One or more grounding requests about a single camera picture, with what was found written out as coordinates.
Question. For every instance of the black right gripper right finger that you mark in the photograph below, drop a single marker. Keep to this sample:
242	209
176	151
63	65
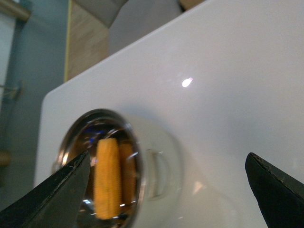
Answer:
280	197

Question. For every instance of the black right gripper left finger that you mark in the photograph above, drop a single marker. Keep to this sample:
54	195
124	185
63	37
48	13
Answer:
55	202

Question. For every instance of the yellow corn cob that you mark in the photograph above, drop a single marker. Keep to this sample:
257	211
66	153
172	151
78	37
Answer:
107	179

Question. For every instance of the cream electric cooking pot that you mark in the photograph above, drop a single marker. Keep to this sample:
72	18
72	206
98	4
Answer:
150	168

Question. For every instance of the left beige upholstered chair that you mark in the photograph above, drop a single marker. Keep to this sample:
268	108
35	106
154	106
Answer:
130	20

